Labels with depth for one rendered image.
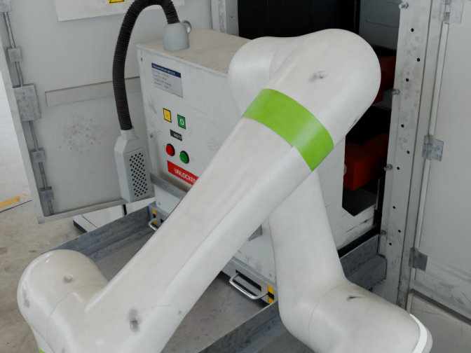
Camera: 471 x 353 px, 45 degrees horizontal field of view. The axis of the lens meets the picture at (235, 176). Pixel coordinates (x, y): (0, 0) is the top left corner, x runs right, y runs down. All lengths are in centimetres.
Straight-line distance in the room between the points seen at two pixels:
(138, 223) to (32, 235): 178
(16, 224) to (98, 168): 180
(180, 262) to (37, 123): 115
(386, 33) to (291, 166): 148
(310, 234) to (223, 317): 51
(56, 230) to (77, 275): 268
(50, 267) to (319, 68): 41
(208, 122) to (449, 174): 54
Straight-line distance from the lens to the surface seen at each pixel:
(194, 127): 136
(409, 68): 133
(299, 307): 97
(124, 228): 167
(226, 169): 66
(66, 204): 186
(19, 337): 277
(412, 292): 156
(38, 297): 74
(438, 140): 131
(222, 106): 124
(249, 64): 84
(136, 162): 149
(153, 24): 171
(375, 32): 214
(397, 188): 145
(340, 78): 70
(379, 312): 86
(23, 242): 338
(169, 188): 147
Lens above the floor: 177
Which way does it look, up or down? 28 degrees down
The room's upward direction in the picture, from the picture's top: 3 degrees counter-clockwise
